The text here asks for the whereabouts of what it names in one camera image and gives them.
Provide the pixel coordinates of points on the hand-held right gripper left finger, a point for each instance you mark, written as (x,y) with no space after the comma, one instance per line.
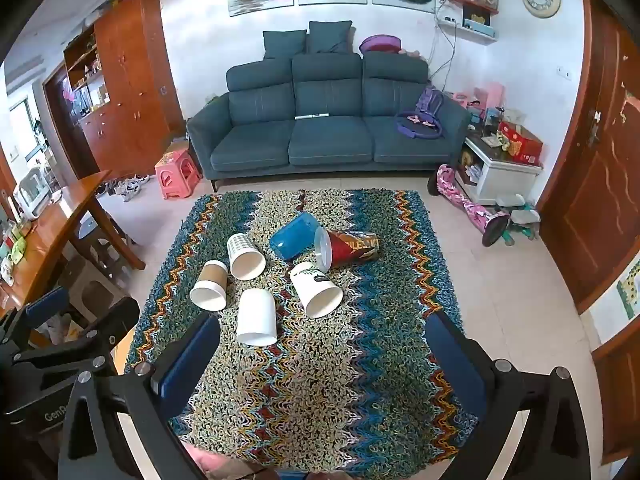
(187,360)

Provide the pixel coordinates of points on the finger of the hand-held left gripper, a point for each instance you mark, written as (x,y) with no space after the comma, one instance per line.
(114,316)
(46,305)

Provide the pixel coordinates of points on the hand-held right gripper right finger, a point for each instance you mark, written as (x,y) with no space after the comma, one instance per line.
(455,360)

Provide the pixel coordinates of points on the plain white paper cup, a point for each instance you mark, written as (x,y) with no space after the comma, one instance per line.
(256,316)

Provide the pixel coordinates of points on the brown paper cup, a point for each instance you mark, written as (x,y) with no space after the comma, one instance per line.
(212,276)

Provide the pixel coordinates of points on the white dotted paper cup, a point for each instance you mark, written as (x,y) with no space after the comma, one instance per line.
(241,248)

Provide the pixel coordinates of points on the white leaf print paper cup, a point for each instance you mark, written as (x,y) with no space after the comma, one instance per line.
(309,281)

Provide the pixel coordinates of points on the red printed cup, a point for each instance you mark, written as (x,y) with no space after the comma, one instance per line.
(351,251)

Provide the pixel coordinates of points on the blue cup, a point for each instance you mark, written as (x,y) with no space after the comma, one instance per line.
(292,237)

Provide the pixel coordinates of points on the grey plastic stool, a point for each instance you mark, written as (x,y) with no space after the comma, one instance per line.
(97,255)

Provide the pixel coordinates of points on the wooden dining table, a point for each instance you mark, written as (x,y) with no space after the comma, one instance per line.
(60,220)

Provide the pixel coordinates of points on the white kitchen appliance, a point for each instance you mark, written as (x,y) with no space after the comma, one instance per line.
(31,192)

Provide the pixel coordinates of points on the pile of shoes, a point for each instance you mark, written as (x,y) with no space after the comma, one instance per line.
(125,187)

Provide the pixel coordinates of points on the colourful zigzag rug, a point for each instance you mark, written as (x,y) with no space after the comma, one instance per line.
(325,390)

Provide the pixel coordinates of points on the pink plastic stool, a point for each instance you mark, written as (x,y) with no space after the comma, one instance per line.
(176,170)

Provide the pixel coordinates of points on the pink patterned hoverboard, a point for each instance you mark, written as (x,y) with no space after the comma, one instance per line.
(467,200)

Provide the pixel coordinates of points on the white side cabinet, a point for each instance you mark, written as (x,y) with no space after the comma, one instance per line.
(505,177)

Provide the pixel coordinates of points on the brown wooden door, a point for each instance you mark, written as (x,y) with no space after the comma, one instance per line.
(590,200)

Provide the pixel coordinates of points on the red cardboard box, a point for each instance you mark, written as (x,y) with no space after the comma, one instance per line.
(522,144)

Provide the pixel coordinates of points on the tall wooden cabinet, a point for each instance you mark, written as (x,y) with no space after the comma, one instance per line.
(130,85)

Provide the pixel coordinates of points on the dark teal sofa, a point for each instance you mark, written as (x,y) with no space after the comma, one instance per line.
(330,141)

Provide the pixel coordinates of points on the purple backpack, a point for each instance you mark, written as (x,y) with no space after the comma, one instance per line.
(429,101)

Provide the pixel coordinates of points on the pink toy chair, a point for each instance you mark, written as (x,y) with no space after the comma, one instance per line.
(489,97)

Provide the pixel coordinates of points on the white remote control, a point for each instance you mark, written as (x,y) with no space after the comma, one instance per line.
(312,116)

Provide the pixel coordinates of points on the dark teal cushion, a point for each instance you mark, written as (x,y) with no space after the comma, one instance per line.
(328,37)
(284,44)

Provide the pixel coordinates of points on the purple basket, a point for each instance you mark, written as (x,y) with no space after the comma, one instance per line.
(380,44)

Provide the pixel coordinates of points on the wall socket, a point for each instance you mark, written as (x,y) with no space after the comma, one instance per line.
(565,73)

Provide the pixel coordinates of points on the white wall shelf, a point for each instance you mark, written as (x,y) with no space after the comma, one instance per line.
(467,31)

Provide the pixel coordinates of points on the red wall shelf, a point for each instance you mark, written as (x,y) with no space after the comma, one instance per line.
(475,4)

